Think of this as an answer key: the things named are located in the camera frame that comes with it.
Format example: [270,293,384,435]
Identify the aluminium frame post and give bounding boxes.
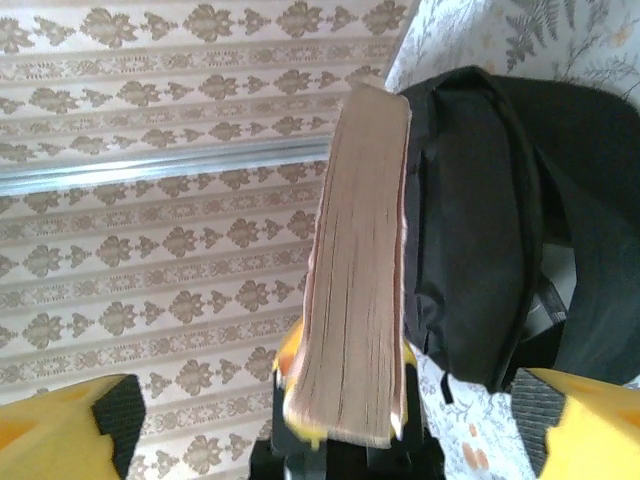
[0,137,334,196]

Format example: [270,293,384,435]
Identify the orange cover paperback book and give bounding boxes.
[289,74,414,449]

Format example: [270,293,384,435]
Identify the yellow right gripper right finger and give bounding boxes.
[509,367,640,480]

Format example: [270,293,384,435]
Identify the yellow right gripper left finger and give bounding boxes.
[0,373,146,480]

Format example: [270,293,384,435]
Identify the floral tablecloth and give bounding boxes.
[384,0,640,480]

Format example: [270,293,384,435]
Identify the black backpack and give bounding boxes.
[399,64,640,406]

